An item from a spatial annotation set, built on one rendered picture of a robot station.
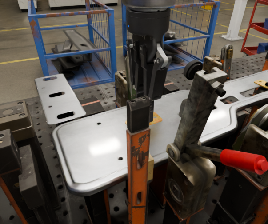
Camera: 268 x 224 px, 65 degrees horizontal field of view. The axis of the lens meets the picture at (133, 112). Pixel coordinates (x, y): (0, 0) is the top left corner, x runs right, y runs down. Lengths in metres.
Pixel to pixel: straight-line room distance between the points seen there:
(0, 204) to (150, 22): 0.71
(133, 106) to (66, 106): 0.40
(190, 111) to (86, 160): 0.24
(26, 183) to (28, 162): 0.05
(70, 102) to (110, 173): 0.29
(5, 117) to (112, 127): 0.23
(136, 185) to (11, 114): 0.32
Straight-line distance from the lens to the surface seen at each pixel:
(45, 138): 1.01
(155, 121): 0.50
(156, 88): 0.40
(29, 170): 0.47
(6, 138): 0.43
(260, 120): 0.47
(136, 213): 0.42
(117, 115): 0.56
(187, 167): 0.37
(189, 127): 0.32
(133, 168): 0.31
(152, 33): 0.37
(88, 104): 0.65
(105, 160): 0.45
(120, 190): 0.76
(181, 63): 3.10
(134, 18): 0.37
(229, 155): 0.30
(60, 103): 0.64
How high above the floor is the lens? 1.33
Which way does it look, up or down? 35 degrees down
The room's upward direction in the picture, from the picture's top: straight up
